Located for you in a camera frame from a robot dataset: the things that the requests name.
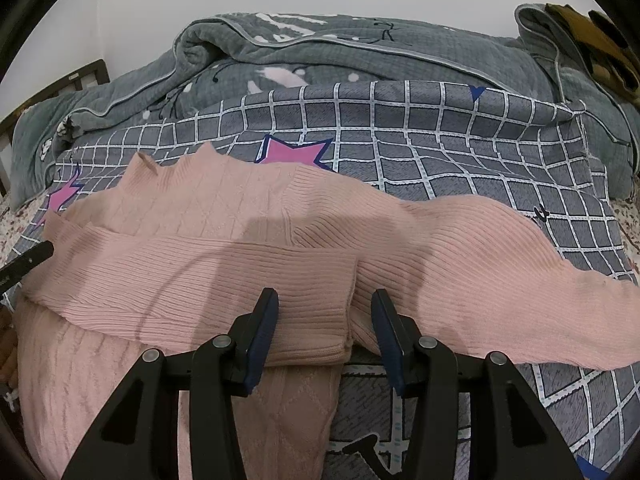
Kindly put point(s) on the pink knitted sweater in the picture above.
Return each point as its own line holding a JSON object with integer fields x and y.
{"x": 200, "y": 270}

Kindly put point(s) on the yellow-brown cloth item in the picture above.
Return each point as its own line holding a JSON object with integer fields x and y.
{"x": 570, "y": 22}

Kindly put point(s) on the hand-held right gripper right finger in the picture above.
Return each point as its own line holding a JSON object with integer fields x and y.
{"x": 384, "y": 320}

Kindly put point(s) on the wooden headboard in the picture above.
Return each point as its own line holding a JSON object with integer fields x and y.
{"x": 85, "y": 72}

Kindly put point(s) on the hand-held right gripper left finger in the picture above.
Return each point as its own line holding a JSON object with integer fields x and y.
{"x": 267, "y": 320}

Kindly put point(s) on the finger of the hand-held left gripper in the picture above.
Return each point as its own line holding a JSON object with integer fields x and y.
{"x": 30, "y": 260}

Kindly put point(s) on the grey-green printed quilt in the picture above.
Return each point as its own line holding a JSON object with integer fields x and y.
{"x": 350, "y": 45}

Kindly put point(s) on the person's left hand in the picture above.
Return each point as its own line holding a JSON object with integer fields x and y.
{"x": 7, "y": 355}

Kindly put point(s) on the grey checked star blanket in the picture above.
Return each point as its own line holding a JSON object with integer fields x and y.
{"x": 450, "y": 160}

